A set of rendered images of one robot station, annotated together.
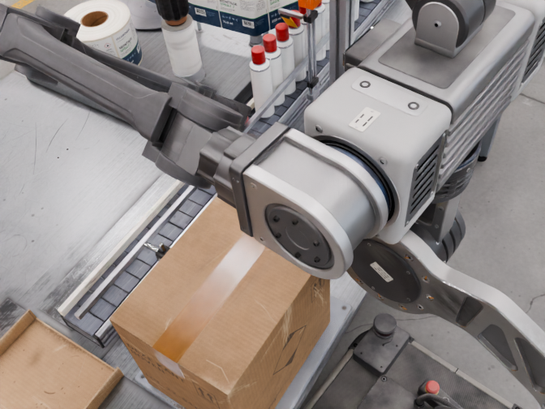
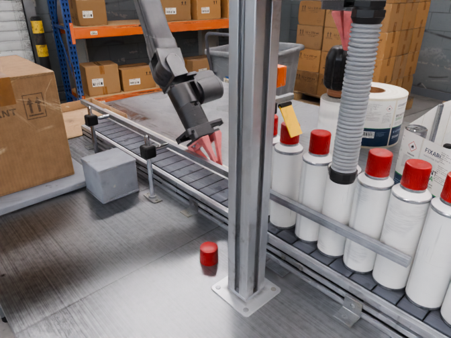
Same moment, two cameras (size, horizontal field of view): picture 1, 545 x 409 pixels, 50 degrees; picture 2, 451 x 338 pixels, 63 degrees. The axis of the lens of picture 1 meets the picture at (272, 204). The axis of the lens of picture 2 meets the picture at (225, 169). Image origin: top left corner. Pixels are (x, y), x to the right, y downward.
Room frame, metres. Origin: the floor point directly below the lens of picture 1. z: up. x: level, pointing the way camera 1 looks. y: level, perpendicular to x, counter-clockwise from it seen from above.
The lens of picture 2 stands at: (1.25, -0.70, 1.30)
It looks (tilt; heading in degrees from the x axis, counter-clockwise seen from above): 26 degrees down; 100
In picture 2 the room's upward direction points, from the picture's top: straight up
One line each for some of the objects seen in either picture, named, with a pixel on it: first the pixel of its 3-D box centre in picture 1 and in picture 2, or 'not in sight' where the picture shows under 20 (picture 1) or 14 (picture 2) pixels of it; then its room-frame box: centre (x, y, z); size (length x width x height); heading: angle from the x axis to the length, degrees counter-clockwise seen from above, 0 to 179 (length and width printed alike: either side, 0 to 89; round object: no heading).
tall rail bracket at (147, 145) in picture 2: not in sight; (157, 164); (0.96, 0.07, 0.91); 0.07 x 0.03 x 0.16; 52
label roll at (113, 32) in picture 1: (102, 40); (366, 113); (1.49, 0.43, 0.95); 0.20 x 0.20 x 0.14
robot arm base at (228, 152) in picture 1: (243, 169); not in sight; (0.46, 0.03, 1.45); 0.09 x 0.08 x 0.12; 135
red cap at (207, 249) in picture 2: not in sight; (209, 253); (1.13, -0.15, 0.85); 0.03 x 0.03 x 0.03
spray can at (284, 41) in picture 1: (284, 59); (286, 176); (1.26, -0.08, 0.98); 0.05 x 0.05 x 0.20
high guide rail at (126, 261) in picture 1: (234, 141); (178, 149); (1.01, 0.07, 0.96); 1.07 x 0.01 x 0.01; 142
